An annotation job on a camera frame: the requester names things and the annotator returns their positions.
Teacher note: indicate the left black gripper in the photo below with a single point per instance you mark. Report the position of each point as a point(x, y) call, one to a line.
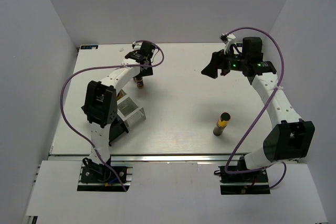
point(148, 72)

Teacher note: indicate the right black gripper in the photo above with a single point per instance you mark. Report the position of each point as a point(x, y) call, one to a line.
point(218, 62)

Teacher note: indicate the black cap spice jar front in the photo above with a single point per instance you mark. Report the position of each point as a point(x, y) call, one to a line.
point(139, 82)

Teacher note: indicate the yellow label brown bottle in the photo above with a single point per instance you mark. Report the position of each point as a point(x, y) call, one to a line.
point(120, 95)

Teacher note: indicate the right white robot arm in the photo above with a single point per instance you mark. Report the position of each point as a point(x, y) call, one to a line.
point(291, 136)

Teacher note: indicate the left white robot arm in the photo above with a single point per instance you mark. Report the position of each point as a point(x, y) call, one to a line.
point(101, 107)

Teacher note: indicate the yellow band spice bottle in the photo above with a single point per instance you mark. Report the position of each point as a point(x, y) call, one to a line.
point(221, 123)

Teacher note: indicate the left blue corner sticker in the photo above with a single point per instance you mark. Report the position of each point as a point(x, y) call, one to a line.
point(88, 47)

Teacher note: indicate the black organizer box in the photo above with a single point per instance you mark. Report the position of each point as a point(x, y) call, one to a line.
point(117, 128)

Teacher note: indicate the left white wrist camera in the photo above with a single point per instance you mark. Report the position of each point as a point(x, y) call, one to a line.
point(136, 45)

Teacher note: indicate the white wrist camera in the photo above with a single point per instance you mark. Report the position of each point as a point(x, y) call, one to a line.
point(136, 45)
point(228, 40)

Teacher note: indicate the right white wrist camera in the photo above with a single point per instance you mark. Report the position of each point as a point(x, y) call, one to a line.
point(228, 40)

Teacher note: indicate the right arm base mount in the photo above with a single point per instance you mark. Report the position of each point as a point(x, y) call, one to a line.
point(255, 183)

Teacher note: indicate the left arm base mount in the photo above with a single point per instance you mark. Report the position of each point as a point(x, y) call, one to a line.
point(97, 177)

